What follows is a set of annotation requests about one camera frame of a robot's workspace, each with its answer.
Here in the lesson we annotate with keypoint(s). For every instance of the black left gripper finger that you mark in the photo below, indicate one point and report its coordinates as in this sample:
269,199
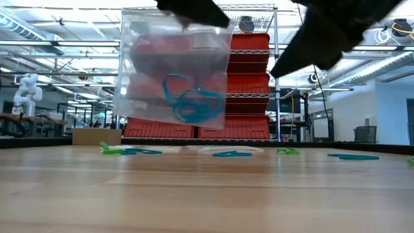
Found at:
181,11
200,8

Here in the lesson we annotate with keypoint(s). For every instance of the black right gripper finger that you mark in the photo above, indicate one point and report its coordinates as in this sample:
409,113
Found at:
304,32
317,51

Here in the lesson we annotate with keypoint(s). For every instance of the blue rubber band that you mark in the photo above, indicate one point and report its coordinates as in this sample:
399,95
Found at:
210,94
194,121
164,89

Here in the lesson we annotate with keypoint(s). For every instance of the green rubber band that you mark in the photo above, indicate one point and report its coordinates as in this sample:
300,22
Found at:
410,160
113,151
288,151

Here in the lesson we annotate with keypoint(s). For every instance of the teal rubber band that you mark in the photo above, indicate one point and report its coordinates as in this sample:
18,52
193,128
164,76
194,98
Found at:
359,158
233,154
145,151

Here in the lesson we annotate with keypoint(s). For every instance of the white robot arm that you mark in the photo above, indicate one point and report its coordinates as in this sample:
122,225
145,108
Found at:
27,90

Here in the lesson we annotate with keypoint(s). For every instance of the red plastic bin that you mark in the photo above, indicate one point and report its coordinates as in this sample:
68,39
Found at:
246,127
252,58
152,132
252,84

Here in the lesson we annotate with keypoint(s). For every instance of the black monitor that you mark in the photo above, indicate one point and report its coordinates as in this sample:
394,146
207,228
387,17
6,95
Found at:
286,105

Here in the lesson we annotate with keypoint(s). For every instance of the black mesh chair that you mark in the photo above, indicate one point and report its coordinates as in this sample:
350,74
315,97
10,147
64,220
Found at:
365,134

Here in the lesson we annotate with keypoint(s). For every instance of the small cardboard box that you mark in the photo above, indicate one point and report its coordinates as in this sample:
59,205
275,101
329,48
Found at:
97,136

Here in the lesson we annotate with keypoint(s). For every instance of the wooden workbench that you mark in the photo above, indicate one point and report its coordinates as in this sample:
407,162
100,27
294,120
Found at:
39,119

